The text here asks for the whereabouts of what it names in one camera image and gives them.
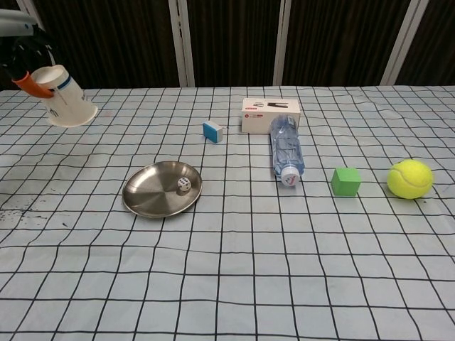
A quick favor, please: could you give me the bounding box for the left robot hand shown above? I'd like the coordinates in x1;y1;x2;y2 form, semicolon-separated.
0;9;60;99

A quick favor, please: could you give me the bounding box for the white paper cup blue stripe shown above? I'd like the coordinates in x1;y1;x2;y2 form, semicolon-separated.
30;65;99;128

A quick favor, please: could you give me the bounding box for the round metal plate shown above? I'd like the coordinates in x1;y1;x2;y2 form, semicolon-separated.
122;161;203;218

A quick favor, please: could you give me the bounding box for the small white die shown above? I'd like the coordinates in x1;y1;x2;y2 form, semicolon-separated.
176;176;193;195

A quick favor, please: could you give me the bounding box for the blue and white eraser block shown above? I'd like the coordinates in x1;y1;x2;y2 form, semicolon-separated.
202;120;225;144

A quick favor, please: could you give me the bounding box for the white cardboard product box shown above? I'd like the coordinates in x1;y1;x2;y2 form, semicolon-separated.
242;98;301;134

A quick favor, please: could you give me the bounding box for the clear plastic water bottle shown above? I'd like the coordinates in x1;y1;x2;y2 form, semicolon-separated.
269;114;306;188

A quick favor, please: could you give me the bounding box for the checked light blue tablecloth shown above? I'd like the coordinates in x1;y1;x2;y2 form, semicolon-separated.
0;85;455;341

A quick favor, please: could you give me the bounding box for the green cube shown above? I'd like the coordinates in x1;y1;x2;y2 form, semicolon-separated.
331;166;363;197

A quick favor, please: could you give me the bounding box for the yellow tennis ball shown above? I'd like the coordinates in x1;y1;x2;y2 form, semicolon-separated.
386;158;434;200

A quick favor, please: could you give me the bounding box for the white frame post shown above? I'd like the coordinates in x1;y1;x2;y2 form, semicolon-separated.
381;0;431;86
16;0;61;68
272;0;299;86
168;0;196;87

